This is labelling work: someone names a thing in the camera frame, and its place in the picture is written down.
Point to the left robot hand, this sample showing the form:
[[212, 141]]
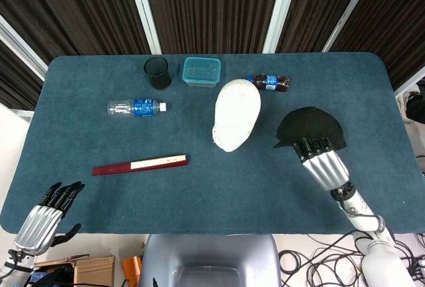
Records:
[[41, 227]]

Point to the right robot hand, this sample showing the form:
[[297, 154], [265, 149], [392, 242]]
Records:
[[323, 164]]

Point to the black cap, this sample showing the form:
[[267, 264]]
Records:
[[308, 126]]

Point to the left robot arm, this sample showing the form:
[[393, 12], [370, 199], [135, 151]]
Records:
[[11, 267]]

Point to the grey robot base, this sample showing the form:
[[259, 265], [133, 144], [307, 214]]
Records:
[[209, 260]]

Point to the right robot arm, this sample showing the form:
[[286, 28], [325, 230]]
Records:
[[368, 234]]

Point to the cardboard box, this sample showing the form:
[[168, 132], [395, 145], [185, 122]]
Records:
[[89, 268]]

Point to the dark cola bottle blue label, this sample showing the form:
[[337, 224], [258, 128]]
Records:
[[272, 82]]

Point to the orange tool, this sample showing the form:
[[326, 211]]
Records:
[[132, 267]]

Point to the white sneaker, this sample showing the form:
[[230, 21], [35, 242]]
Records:
[[405, 104]]

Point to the white mannequin head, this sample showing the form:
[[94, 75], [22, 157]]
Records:
[[235, 114]]

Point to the red and white folded fan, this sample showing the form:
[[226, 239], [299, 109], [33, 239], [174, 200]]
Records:
[[139, 165]]

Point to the blue felt table mat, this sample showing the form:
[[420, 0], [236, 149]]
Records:
[[133, 141]]

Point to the clear water bottle blue label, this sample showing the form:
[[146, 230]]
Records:
[[136, 108]]

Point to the teal plastic food container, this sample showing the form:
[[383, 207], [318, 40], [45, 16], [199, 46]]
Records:
[[201, 71]]

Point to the black mesh pen cup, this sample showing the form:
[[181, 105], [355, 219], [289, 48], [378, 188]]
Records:
[[157, 73]]

